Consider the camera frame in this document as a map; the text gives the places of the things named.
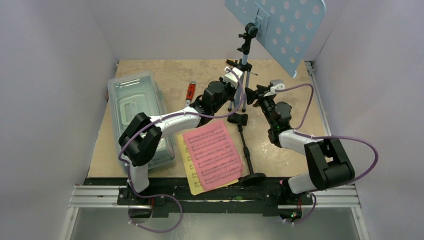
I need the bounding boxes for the black microphone stand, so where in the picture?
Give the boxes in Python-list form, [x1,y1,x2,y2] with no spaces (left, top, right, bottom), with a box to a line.
[227,113,267,186]

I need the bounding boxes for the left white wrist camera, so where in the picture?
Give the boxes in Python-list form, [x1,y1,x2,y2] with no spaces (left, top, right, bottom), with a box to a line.
[222,66,243,89]

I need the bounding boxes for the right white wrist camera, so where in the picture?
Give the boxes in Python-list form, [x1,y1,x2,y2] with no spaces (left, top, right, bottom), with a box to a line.
[269,79,286,94]

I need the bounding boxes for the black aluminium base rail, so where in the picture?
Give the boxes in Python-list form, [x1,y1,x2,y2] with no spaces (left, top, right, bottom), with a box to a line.
[69,177,360,219]

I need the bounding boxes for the red handled adjustable wrench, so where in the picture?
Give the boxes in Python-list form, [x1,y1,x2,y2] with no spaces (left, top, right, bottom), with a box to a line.
[185,80,196,107]

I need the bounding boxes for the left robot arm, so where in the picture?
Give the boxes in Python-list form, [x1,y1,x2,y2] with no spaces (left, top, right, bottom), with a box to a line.
[118,79,243,205]

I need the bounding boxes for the black yellow screwdriver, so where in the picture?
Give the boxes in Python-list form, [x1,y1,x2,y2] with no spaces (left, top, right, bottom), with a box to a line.
[226,59,258,77]

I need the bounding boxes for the clear plastic storage box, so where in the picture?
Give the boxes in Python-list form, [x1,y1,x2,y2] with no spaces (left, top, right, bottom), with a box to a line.
[108,71,168,154]

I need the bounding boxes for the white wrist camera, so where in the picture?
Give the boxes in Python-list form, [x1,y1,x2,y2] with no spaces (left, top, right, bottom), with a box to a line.
[269,79,286,94]
[222,66,243,89]

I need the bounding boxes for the pink sheet music page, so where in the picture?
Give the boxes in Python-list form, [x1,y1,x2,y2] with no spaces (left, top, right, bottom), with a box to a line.
[182,120,244,192]

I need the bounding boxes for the blue perforated music stand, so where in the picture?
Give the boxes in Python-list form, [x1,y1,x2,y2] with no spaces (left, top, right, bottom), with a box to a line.
[224,0,327,114]

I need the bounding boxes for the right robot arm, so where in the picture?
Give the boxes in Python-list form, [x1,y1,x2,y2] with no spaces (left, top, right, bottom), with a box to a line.
[245,83,355,204]

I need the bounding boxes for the yellow sheet music page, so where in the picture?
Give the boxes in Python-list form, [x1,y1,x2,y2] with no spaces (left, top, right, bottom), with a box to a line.
[176,133,239,196]

